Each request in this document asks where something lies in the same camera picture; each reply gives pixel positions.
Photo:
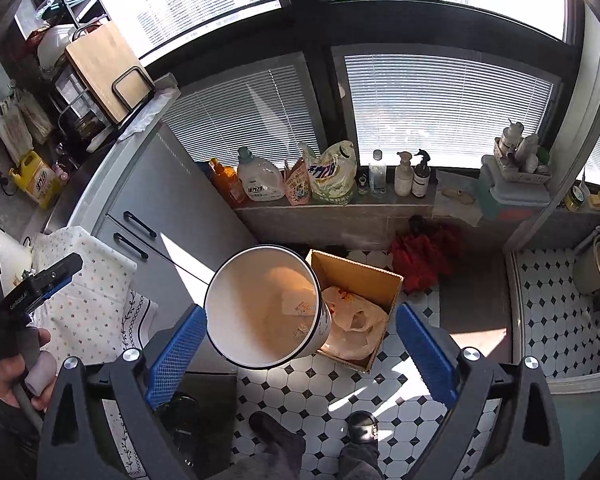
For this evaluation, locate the pink small figurine bottle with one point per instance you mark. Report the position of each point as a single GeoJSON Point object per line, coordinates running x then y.
{"type": "Point", "coordinates": [61, 172]}

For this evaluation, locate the white round trash bin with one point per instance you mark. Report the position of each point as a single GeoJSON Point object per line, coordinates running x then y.
{"type": "Point", "coordinates": [264, 308]}

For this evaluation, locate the red cloth on floor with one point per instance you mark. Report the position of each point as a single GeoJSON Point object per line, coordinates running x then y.
{"type": "Point", "coordinates": [425, 252]}

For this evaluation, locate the white pump bottle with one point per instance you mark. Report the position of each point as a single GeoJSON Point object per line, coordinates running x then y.
{"type": "Point", "coordinates": [404, 175]}

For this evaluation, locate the green storage box with basket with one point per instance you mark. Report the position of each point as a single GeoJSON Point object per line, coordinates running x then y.
{"type": "Point", "coordinates": [512, 181]}

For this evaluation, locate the hanging cloth bags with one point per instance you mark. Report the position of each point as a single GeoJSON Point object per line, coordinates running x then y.
{"type": "Point", "coordinates": [23, 122]}

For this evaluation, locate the clear plastic sheet on counter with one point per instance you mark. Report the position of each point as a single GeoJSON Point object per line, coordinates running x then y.
{"type": "Point", "coordinates": [151, 112]}

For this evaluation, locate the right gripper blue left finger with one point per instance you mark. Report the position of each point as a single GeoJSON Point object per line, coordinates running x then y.
{"type": "Point", "coordinates": [168, 354]}

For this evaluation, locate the black shoe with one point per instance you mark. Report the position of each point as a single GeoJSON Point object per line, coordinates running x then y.
{"type": "Point", "coordinates": [283, 450]}

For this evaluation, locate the dark pump bottle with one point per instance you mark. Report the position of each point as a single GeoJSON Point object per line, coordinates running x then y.
{"type": "Point", "coordinates": [421, 175]}

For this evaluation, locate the grey kitchen cabinet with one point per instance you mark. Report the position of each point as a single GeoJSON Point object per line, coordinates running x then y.
{"type": "Point", "coordinates": [147, 199]}

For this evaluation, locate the dotted white tablecloth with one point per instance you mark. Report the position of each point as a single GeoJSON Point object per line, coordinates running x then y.
{"type": "Point", "coordinates": [97, 315]}

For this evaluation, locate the white laundry detergent bottle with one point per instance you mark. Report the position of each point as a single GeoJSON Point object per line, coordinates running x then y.
{"type": "Point", "coordinates": [261, 180]}

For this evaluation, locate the cardboard box on floor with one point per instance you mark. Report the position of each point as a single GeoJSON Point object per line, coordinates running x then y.
{"type": "Point", "coordinates": [360, 299]}

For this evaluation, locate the green white detergent refill bag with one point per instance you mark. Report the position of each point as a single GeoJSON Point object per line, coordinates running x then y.
{"type": "Point", "coordinates": [332, 173]}

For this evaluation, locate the yellow dish soap jug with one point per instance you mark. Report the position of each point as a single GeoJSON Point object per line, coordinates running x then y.
{"type": "Point", "coordinates": [34, 177]}

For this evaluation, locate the white air fryer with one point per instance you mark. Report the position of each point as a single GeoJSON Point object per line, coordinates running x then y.
{"type": "Point", "coordinates": [15, 261]}

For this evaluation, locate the person's left hand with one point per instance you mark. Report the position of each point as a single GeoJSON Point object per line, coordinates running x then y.
{"type": "Point", "coordinates": [11, 369]}

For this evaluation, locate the small pink refill pouch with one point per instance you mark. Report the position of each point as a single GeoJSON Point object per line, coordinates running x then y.
{"type": "Point", "coordinates": [297, 183]}

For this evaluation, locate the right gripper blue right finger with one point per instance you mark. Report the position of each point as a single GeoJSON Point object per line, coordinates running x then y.
{"type": "Point", "coordinates": [437, 365]}

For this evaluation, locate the orange spray bottle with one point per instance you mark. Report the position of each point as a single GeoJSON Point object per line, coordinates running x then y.
{"type": "Point", "coordinates": [227, 183]}

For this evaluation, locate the black dish rack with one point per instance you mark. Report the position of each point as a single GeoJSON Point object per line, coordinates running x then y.
{"type": "Point", "coordinates": [80, 119]}

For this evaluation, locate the wooden cutting board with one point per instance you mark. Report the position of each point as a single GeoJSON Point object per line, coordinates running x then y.
{"type": "Point", "coordinates": [111, 71]}

